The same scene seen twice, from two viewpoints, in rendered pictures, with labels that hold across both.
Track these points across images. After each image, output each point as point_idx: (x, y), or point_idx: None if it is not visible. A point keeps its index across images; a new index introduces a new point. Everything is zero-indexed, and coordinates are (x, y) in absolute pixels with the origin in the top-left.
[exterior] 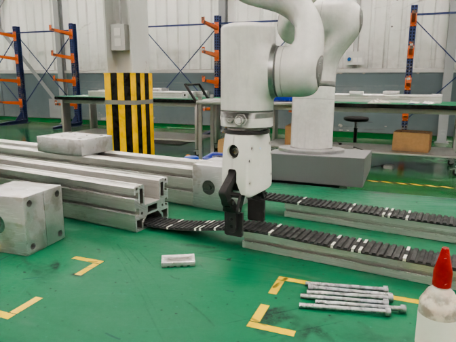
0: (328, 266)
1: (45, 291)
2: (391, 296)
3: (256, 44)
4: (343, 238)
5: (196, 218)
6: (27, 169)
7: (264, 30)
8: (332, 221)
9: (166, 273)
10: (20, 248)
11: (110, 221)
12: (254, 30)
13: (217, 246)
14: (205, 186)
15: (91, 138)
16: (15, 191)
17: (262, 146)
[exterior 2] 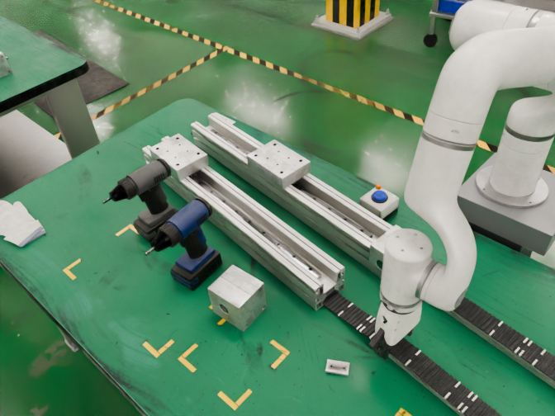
0: (441, 404)
1: (253, 384)
2: None
3: (409, 272)
4: (459, 389)
5: (366, 294)
6: (240, 222)
7: (417, 264)
8: (476, 332)
9: (327, 380)
10: (238, 326)
11: (299, 294)
12: (408, 265)
13: (370, 350)
14: (378, 262)
15: (291, 171)
16: (234, 290)
17: (410, 314)
